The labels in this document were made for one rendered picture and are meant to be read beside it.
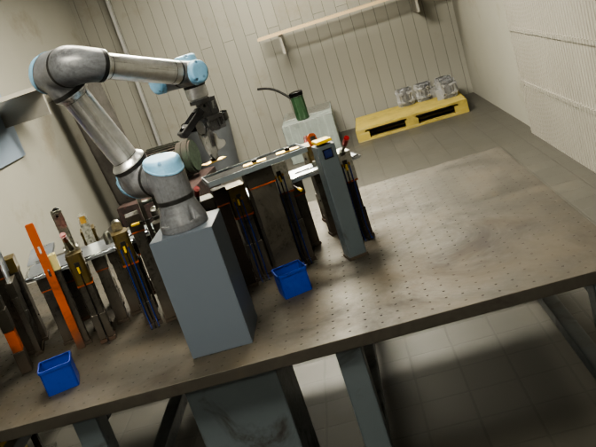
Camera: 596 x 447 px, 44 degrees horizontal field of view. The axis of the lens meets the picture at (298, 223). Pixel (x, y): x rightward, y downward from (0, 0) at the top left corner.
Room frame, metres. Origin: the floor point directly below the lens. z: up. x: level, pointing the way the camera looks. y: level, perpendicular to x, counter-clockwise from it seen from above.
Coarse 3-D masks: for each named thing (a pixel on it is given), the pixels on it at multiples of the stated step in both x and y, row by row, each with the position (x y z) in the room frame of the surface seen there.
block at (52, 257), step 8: (48, 256) 2.59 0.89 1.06; (56, 256) 2.61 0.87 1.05; (56, 264) 2.59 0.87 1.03; (56, 272) 2.59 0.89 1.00; (64, 280) 2.60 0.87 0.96; (64, 288) 2.60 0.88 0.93; (72, 296) 2.61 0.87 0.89; (72, 304) 2.60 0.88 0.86; (72, 312) 2.59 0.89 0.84; (80, 320) 2.60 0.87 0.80; (80, 328) 2.59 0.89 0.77; (88, 336) 2.60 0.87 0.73
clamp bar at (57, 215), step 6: (54, 210) 2.61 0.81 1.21; (60, 210) 2.58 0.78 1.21; (54, 216) 2.58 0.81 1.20; (60, 216) 2.58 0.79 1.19; (54, 222) 2.58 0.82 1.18; (60, 222) 2.58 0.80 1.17; (66, 222) 2.60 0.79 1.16; (60, 228) 2.59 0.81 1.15; (66, 228) 2.59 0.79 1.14; (72, 240) 2.60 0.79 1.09; (66, 246) 2.59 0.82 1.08
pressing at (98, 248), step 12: (360, 156) 2.92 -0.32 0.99; (300, 168) 3.01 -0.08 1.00; (312, 168) 2.94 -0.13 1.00; (300, 180) 2.85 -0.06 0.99; (132, 240) 2.69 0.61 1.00; (84, 252) 2.75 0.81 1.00; (96, 252) 2.69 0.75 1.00; (108, 252) 2.67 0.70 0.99; (36, 264) 2.80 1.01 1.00; (60, 264) 2.68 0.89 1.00; (36, 276) 2.61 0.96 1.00
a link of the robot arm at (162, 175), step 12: (156, 156) 2.27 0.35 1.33; (168, 156) 2.24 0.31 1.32; (144, 168) 2.23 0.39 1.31; (156, 168) 2.19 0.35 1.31; (168, 168) 2.19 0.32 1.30; (180, 168) 2.22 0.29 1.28; (144, 180) 2.24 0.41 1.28; (156, 180) 2.20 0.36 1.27; (168, 180) 2.19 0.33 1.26; (180, 180) 2.21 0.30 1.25; (156, 192) 2.21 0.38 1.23; (168, 192) 2.19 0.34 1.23; (180, 192) 2.20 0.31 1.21
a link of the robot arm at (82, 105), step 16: (32, 64) 2.24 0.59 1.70; (32, 80) 2.24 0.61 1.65; (48, 80) 2.18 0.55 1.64; (64, 96) 2.21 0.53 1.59; (80, 96) 2.23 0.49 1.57; (80, 112) 2.24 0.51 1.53; (96, 112) 2.26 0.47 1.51; (96, 128) 2.25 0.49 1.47; (112, 128) 2.28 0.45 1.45; (96, 144) 2.29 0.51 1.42; (112, 144) 2.27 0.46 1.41; (128, 144) 2.30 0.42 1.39; (112, 160) 2.29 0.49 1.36; (128, 160) 2.29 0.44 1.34; (128, 176) 2.28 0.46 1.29; (128, 192) 2.33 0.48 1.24; (144, 192) 2.27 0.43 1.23
